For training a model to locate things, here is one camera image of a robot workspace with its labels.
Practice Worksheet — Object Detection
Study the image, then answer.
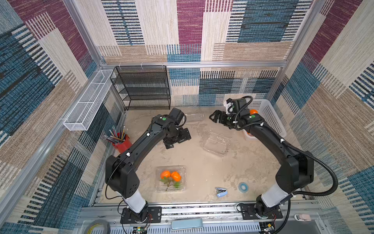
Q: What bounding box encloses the clear clamshell container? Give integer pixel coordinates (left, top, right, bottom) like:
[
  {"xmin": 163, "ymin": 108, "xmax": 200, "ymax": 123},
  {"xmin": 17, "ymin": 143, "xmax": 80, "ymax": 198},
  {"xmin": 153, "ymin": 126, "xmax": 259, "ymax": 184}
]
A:
[
  {"xmin": 155, "ymin": 166, "xmax": 187, "ymax": 192},
  {"xmin": 201, "ymin": 130, "xmax": 232, "ymax": 157},
  {"xmin": 186, "ymin": 113, "xmax": 204, "ymax": 123}
]

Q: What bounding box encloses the orange pair with leaves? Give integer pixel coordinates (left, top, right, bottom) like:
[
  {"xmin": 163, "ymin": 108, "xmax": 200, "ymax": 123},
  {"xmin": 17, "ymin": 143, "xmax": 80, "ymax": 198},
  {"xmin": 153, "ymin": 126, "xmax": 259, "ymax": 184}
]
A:
[{"xmin": 250, "ymin": 109, "xmax": 258, "ymax": 115}]

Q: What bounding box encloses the clear clamshell container front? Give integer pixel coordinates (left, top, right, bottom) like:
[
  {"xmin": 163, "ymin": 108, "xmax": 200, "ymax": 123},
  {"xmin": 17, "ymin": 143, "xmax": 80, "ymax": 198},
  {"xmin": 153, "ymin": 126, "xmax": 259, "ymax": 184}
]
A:
[{"xmin": 155, "ymin": 166, "xmax": 187, "ymax": 192}]

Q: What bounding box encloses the white plastic perforated basket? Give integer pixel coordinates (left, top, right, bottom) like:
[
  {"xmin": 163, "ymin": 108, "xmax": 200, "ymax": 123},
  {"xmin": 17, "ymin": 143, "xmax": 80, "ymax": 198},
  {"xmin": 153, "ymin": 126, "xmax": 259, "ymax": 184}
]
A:
[{"xmin": 243, "ymin": 98, "xmax": 287, "ymax": 137}]

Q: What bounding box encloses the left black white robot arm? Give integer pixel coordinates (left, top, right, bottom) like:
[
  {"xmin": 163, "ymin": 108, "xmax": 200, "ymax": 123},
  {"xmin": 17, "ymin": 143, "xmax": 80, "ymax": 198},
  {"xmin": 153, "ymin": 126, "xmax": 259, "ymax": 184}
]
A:
[{"xmin": 105, "ymin": 108, "xmax": 191, "ymax": 223}]

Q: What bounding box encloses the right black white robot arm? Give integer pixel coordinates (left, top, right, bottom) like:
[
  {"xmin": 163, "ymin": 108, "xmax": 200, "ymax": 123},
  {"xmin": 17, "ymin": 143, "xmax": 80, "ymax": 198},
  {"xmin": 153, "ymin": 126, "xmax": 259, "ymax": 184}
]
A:
[{"xmin": 209, "ymin": 110, "xmax": 314, "ymax": 218}]

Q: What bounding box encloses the red pencil cup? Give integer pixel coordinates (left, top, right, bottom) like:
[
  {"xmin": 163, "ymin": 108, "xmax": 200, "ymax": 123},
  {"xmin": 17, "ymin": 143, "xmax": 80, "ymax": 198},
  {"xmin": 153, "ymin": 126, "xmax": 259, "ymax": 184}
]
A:
[{"xmin": 104, "ymin": 126, "xmax": 132, "ymax": 154}]

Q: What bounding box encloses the blue stapler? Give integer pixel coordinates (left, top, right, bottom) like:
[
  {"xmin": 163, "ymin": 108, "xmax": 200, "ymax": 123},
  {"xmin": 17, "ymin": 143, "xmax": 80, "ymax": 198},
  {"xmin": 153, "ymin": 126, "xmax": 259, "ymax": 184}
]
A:
[{"xmin": 215, "ymin": 187, "xmax": 228, "ymax": 198}]

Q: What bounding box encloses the blue tape roll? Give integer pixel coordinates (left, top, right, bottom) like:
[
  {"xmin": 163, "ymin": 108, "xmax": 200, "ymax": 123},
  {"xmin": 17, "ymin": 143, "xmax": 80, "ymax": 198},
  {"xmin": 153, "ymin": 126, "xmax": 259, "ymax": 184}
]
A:
[{"xmin": 238, "ymin": 182, "xmax": 249, "ymax": 193}]

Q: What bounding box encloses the light blue bar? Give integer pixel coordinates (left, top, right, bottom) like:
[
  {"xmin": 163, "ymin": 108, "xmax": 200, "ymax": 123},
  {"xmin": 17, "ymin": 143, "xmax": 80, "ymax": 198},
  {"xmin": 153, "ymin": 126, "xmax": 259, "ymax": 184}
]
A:
[{"xmin": 171, "ymin": 218, "xmax": 203, "ymax": 230}]

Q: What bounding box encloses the grey tape roll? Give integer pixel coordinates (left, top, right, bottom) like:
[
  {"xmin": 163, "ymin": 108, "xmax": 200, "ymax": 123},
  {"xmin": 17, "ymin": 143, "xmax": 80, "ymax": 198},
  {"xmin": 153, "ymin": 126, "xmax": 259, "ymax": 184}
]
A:
[{"xmin": 83, "ymin": 219, "xmax": 111, "ymax": 234}]

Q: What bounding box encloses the pink white small device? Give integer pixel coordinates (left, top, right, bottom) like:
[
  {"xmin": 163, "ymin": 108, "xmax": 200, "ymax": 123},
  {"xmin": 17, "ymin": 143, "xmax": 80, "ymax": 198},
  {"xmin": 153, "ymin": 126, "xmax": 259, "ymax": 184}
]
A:
[{"xmin": 294, "ymin": 214, "xmax": 312, "ymax": 222}]

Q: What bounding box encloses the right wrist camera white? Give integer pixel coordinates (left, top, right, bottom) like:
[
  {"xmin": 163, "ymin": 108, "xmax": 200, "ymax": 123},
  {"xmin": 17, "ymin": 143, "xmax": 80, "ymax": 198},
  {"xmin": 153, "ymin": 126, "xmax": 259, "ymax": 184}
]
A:
[{"xmin": 224, "ymin": 98, "xmax": 247, "ymax": 114}]

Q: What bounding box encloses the black wire shelf rack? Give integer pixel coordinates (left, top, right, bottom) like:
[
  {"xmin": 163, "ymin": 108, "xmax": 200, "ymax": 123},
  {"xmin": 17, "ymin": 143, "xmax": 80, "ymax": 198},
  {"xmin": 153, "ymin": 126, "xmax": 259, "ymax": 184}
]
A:
[{"xmin": 111, "ymin": 65, "xmax": 171, "ymax": 111}]

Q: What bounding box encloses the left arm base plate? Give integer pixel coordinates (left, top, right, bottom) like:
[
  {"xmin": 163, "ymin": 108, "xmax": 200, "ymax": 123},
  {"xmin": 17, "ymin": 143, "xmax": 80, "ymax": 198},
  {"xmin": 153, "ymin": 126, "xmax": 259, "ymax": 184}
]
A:
[{"xmin": 120, "ymin": 206, "xmax": 162, "ymax": 224}]

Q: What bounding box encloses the white wire mesh tray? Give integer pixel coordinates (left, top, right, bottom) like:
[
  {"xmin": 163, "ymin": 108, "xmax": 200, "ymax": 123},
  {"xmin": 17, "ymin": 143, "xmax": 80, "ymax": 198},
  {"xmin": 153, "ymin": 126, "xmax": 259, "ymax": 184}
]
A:
[{"xmin": 63, "ymin": 70, "xmax": 113, "ymax": 131}]

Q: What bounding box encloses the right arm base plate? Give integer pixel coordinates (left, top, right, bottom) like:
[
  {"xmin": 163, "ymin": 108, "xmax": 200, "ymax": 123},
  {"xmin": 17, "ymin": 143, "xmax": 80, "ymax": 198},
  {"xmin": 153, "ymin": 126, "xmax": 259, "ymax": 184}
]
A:
[{"xmin": 236, "ymin": 203, "xmax": 283, "ymax": 220}]

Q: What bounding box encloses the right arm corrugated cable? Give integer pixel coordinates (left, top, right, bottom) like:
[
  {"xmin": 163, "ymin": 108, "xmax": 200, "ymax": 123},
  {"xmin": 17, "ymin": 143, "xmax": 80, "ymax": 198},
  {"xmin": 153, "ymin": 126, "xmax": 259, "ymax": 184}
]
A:
[{"xmin": 280, "ymin": 140, "xmax": 339, "ymax": 234}]

